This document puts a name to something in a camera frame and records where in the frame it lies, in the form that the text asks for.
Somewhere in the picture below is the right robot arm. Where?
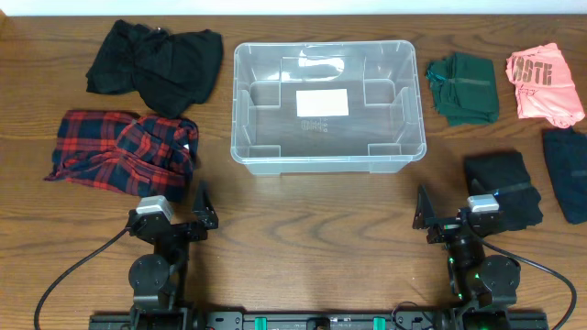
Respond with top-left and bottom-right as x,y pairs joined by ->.
413,185 -> 521,309

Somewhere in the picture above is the white label in bin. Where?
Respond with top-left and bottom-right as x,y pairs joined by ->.
296,89 -> 349,117

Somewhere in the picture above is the large black garment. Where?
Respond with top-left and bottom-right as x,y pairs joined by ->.
86,20 -> 224,118

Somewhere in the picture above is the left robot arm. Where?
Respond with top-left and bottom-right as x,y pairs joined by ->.
126,181 -> 219,312

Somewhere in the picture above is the navy blue shirt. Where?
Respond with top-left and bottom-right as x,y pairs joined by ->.
543,127 -> 586,225

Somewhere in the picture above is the red navy plaid shirt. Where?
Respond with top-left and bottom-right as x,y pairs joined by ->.
45,110 -> 199,203

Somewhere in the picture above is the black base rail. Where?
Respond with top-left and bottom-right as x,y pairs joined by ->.
88,310 -> 548,330

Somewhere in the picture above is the black shirt with tape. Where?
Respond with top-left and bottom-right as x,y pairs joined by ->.
464,150 -> 543,231

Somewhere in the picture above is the clear plastic storage bin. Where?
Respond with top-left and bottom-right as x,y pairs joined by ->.
230,40 -> 427,175

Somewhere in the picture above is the dark green shirt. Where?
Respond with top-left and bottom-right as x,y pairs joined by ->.
426,52 -> 500,127

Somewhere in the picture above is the coral pink printed t-shirt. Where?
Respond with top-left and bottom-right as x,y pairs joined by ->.
505,43 -> 585,128

